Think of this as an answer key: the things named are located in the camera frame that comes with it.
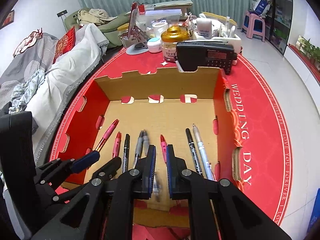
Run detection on white cream jar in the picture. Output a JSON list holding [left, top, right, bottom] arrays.
[[147, 37, 162, 54]]

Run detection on clear pen yellow ink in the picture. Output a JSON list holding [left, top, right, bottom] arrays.
[[142, 129, 162, 202]]

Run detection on gold lid jar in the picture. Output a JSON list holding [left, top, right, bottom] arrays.
[[161, 25, 189, 62]]

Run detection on black radio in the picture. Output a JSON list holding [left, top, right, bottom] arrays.
[[175, 41, 237, 75]]

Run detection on grey grip gel pen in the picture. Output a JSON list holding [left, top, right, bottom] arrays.
[[133, 130, 144, 167]]

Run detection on silver white pen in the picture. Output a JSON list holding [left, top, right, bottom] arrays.
[[193, 124, 215, 180]]

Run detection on red pink gel pen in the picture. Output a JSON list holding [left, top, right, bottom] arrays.
[[94, 119, 119, 152]]

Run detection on pink plastic stool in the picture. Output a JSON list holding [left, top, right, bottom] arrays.
[[241, 11, 266, 42]]

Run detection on metal phone stand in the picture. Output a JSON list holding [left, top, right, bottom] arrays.
[[126, 2, 150, 55]]

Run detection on red embroidered cushion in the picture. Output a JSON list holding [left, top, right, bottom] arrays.
[[53, 27, 75, 64]]

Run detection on white sofa blanket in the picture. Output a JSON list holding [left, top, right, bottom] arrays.
[[10, 23, 110, 165]]

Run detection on black double-tip marker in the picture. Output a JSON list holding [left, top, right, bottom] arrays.
[[185, 128, 203, 175]]

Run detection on black marker pen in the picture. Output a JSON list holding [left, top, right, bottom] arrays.
[[122, 134, 130, 173]]

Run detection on white storage basket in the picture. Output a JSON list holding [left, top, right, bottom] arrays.
[[192, 12, 243, 54]]

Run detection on round red wedding mat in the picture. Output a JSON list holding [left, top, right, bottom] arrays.
[[57, 51, 292, 226]]

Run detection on pink red clip pen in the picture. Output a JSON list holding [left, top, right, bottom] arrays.
[[112, 132, 121, 158]]

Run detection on red cardboard fruit box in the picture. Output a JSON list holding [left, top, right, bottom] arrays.
[[50, 67, 242, 228]]

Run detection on green potted plants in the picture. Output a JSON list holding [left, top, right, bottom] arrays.
[[296, 35, 319, 65]]

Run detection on thin pink pen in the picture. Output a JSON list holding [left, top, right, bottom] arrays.
[[160, 134, 167, 163]]

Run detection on green armchair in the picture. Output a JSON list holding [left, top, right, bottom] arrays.
[[64, 8, 130, 48]]

